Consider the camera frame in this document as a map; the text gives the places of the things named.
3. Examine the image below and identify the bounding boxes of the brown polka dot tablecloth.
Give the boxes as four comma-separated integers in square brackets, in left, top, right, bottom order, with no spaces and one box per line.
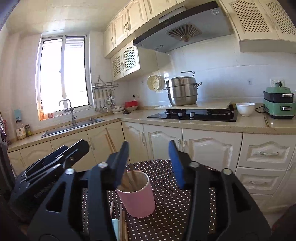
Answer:
[82,158,218,241]

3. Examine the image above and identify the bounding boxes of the hanging utensil rack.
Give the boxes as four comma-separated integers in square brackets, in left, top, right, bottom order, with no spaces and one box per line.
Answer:
[92,76,118,113]

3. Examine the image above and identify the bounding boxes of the stone board under pot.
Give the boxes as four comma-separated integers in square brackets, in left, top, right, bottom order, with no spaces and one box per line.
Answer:
[154,100,230,109]

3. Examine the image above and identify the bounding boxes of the white bowl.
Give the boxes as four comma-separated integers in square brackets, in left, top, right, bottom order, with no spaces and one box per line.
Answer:
[236,102,255,117]

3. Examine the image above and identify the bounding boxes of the curved wooden chopstick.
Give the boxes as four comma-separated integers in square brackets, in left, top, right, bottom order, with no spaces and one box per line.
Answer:
[109,200,114,219]

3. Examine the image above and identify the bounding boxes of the upper cream cabinets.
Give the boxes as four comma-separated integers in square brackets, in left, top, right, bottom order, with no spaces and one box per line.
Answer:
[104,1,295,80]

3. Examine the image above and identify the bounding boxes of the steel sink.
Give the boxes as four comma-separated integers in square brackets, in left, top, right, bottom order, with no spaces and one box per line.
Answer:
[41,118,104,138]

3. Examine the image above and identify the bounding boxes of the lower cream cabinets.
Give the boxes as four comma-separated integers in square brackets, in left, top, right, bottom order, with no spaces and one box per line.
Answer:
[9,121,295,212]

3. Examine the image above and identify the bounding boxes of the small green jar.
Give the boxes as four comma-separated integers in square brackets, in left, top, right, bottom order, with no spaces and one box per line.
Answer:
[25,125,32,137]

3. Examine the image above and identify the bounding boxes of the cream cabinets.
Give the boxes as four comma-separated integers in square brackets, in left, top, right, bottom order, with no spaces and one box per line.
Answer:
[104,1,295,80]
[9,121,295,212]

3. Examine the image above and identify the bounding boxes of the window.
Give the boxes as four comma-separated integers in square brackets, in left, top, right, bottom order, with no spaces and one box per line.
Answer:
[35,35,93,121]

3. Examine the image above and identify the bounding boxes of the chopsticks on counter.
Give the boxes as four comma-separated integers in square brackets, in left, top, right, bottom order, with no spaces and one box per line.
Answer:
[263,115,270,128]

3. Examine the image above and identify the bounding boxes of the chrome kitchen faucet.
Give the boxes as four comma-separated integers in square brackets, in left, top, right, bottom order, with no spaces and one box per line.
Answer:
[58,99,78,127]

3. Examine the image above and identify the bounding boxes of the mint green knife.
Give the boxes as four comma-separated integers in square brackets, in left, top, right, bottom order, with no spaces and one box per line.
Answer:
[112,218,120,241]

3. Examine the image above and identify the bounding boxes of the black gas stove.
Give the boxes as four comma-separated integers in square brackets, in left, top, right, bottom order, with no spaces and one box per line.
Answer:
[148,104,238,122]

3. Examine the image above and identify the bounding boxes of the pink utensil cup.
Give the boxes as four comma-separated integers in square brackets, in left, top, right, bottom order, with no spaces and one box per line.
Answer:
[116,170,156,218]

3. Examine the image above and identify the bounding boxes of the white plates on counter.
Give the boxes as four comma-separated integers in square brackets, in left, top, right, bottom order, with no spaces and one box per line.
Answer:
[111,106,125,113]

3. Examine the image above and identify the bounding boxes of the red bowl on counter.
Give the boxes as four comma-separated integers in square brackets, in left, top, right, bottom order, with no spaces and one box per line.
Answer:
[125,100,138,112]

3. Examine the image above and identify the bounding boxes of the bottle with blue cap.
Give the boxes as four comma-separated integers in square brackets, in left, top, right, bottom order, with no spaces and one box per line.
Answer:
[14,109,27,140]

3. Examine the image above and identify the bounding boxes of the green electric cooker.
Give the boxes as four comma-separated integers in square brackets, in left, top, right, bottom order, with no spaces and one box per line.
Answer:
[263,82,295,120]

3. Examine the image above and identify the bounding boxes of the cream strainer on wall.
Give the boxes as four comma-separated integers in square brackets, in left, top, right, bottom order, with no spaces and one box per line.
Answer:
[147,75,165,91]

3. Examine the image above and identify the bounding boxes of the grey range hood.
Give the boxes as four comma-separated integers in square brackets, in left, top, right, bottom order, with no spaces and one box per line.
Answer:
[133,1,232,53]

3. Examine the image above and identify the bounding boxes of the stainless steel steamer pot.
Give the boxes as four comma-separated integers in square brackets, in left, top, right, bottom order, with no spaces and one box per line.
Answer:
[165,71,202,106]

